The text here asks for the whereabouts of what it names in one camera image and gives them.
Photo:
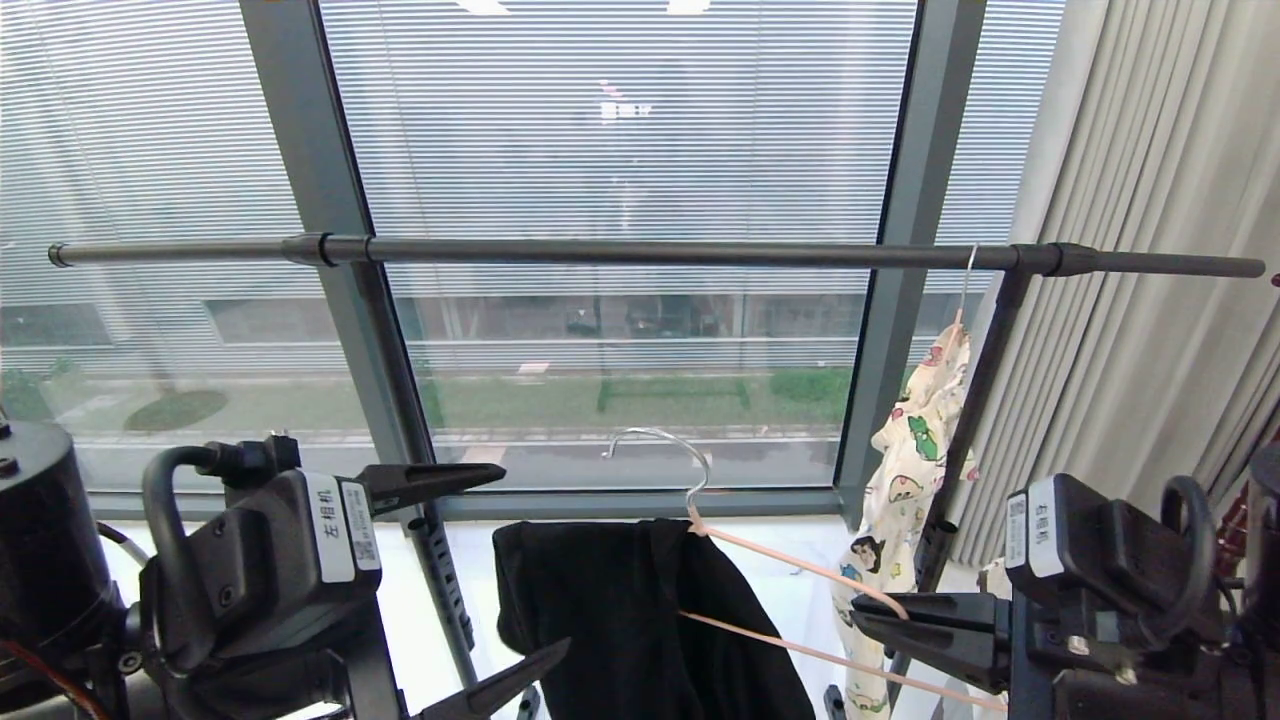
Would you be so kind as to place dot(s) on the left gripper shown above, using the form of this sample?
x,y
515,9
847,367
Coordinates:
x,y
300,680

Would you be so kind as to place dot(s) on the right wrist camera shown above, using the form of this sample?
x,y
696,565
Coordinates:
x,y
1090,550

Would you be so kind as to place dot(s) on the black clothes rack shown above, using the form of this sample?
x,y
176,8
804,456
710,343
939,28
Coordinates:
x,y
650,250

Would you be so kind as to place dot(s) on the pink clothes hanger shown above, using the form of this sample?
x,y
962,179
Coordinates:
x,y
800,568
965,280

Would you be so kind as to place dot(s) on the window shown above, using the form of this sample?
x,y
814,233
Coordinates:
x,y
600,120

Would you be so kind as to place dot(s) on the cream printed garment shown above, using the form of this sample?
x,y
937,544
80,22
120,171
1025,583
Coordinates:
x,y
910,470

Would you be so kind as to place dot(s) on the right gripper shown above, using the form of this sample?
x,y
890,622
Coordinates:
x,y
1130,690

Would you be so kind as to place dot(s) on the black garment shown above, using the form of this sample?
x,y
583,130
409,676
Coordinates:
x,y
620,620

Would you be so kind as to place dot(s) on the beige curtain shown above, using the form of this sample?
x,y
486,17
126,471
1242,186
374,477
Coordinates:
x,y
1130,200

